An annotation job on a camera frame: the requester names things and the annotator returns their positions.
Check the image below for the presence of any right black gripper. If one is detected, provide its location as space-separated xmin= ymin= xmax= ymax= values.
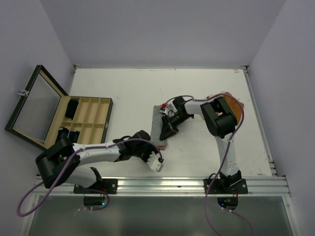
xmin=160 ymin=113 xmax=192 ymax=141

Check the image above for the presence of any grey striped underwear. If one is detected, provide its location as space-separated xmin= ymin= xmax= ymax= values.
xmin=150 ymin=105 xmax=168 ymax=150

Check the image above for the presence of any black underwear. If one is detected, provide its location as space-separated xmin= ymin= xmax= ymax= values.
xmin=68 ymin=131 xmax=80 ymax=143
xmin=65 ymin=99 xmax=79 ymax=119
xmin=56 ymin=127 xmax=69 ymax=143

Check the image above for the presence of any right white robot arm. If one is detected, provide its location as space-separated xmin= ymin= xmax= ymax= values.
xmin=159 ymin=93 xmax=244 ymax=193

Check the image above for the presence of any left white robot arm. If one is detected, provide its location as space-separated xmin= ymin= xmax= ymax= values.
xmin=35 ymin=130 xmax=163 ymax=193

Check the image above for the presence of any orange underwear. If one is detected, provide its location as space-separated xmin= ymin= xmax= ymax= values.
xmin=222 ymin=91 xmax=242 ymax=124

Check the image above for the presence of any rolled black underwear in box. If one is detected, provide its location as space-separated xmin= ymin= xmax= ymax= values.
xmin=56 ymin=127 xmax=69 ymax=143

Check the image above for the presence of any wooden compartment organizer box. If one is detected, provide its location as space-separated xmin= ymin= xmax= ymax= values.
xmin=41 ymin=96 xmax=113 ymax=148

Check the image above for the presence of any glass box lid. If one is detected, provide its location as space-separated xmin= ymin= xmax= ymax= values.
xmin=5 ymin=65 xmax=68 ymax=150

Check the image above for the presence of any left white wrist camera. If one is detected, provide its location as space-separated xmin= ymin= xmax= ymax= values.
xmin=146 ymin=152 xmax=163 ymax=172

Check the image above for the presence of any aluminium mounting rail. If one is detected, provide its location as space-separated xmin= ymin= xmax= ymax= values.
xmin=31 ymin=176 xmax=288 ymax=197

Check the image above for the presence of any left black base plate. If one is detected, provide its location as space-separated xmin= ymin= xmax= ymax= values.
xmin=73 ymin=178 xmax=118 ymax=194

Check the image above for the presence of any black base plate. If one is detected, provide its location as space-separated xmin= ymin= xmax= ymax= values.
xmin=73 ymin=178 xmax=118 ymax=194
xmin=203 ymin=171 xmax=249 ymax=194

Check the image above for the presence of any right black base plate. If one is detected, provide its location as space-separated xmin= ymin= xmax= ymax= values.
xmin=203 ymin=171 xmax=249 ymax=194

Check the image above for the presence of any white wall latch clip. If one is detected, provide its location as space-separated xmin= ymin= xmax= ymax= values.
xmin=17 ymin=89 xmax=29 ymax=97

